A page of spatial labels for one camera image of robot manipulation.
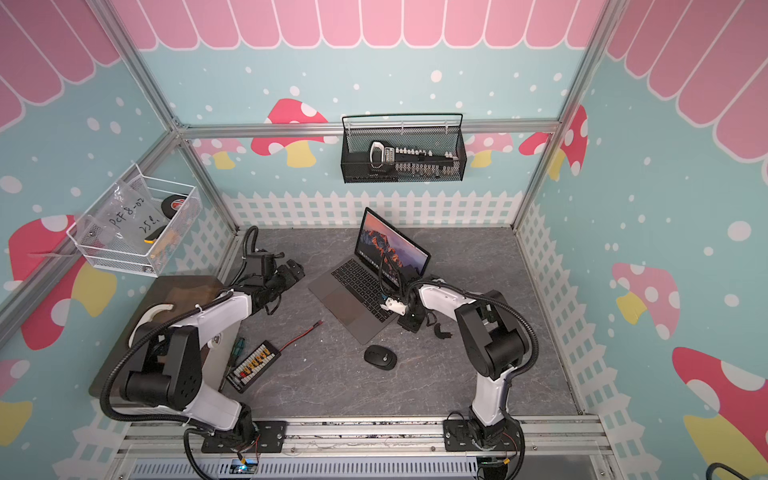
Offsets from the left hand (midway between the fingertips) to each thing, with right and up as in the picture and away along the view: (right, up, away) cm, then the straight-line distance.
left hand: (296, 277), depth 95 cm
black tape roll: (-28, +20, -15) cm, 38 cm away
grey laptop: (+17, -6, +6) cm, 19 cm away
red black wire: (+7, -15, 0) cm, 16 cm away
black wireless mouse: (+27, -22, -9) cm, 37 cm away
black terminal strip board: (-9, -25, -10) cm, 28 cm away
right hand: (+37, -14, +1) cm, 39 cm away
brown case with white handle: (-32, -5, -11) cm, 34 cm away
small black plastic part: (+45, -17, -2) cm, 48 cm away
